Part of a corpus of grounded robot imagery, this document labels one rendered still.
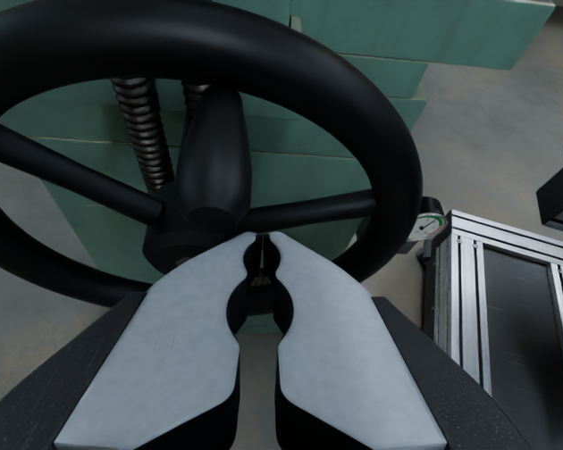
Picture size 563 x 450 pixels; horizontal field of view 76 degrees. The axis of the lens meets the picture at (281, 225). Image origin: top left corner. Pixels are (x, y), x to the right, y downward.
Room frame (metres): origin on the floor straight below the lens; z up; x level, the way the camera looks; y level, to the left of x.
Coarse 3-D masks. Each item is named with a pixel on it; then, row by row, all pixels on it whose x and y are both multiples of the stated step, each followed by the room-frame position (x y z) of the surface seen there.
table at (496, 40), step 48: (0, 0) 0.26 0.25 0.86; (336, 0) 0.31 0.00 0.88; (384, 0) 0.32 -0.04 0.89; (432, 0) 0.33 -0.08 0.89; (480, 0) 0.34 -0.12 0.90; (528, 0) 0.35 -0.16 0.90; (336, 48) 0.32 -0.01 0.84; (384, 48) 0.33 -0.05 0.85; (432, 48) 0.34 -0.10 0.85; (480, 48) 0.35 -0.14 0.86; (48, 96) 0.18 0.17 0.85; (96, 96) 0.18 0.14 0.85
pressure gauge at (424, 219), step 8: (424, 200) 0.31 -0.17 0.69; (432, 200) 0.31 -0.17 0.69; (424, 208) 0.29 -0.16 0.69; (432, 208) 0.30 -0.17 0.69; (440, 208) 0.30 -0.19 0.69; (424, 216) 0.29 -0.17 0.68; (432, 216) 0.29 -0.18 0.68; (440, 216) 0.29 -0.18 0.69; (416, 224) 0.29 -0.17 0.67; (424, 224) 0.29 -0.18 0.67; (432, 224) 0.29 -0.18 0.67; (440, 224) 0.29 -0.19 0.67; (416, 232) 0.29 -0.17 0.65; (424, 232) 0.29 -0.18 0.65; (432, 232) 0.29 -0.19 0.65; (440, 232) 0.29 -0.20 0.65; (408, 240) 0.29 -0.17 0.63; (416, 240) 0.29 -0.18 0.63
